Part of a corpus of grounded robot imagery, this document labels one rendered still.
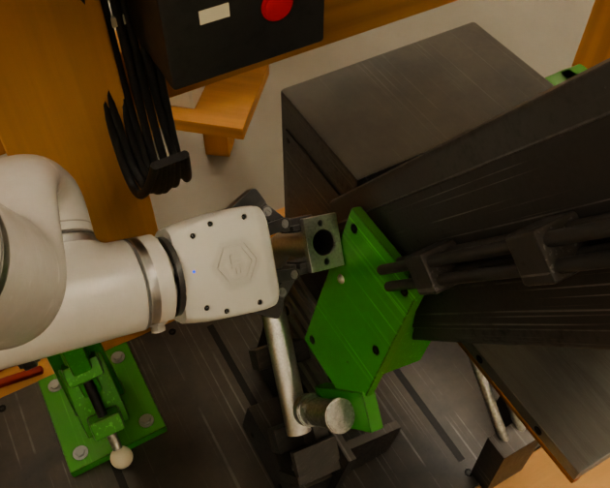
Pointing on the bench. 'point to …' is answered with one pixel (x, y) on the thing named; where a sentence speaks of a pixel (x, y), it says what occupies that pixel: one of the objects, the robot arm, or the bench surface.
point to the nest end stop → (306, 474)
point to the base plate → (220, 339)
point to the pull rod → (119, 457)
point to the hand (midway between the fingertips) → (305, 244)
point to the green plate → (364, 313)
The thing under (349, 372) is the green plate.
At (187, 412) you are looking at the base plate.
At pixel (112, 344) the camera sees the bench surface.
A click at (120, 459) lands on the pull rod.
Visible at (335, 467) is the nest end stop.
